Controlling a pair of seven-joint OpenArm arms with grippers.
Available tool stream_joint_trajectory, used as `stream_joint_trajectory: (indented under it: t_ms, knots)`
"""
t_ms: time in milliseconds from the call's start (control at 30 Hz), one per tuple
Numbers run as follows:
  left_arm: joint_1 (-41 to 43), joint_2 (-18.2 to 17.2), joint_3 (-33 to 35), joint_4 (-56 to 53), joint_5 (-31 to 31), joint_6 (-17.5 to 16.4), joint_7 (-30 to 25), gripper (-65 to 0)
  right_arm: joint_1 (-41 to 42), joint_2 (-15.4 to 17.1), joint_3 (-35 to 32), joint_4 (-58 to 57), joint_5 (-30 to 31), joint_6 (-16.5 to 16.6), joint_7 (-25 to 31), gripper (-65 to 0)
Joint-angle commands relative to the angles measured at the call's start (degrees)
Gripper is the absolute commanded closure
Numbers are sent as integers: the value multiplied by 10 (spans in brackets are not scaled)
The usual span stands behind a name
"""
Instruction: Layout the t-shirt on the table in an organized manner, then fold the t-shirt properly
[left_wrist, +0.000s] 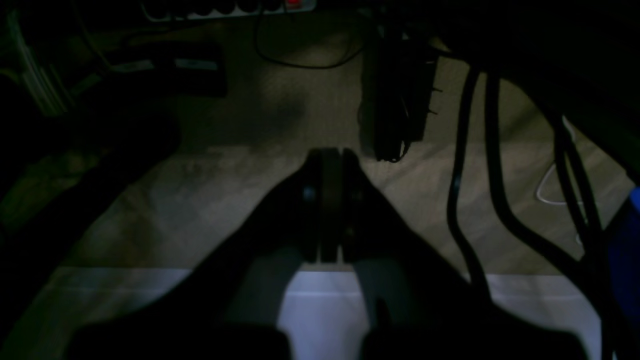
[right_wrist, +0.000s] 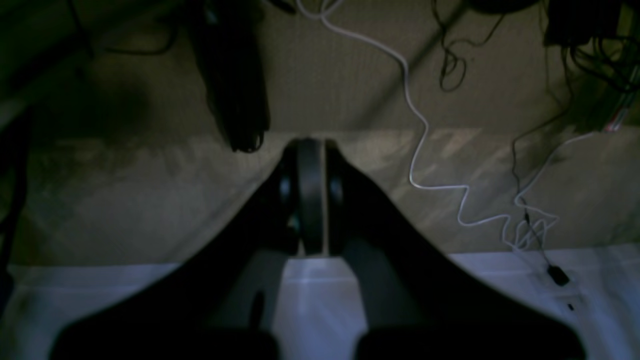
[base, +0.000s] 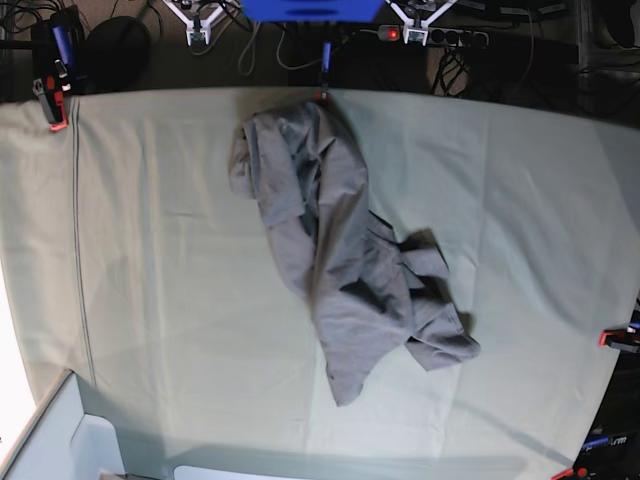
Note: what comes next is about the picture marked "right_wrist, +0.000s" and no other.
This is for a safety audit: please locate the white cable on floor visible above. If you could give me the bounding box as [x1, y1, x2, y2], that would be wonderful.
[295, 0, 596, 251]

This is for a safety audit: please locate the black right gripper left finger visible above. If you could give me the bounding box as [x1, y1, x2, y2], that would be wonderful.
[50, 140, 301, 360]

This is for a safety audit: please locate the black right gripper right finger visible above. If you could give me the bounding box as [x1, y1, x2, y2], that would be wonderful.
[325, 140, 586, 360]

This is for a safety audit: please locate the black cable on floor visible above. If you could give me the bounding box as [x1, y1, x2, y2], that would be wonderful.
[510, 100, 571, 287]

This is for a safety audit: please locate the green table cloth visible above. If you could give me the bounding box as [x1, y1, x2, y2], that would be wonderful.
[1, 243, 639, 360]

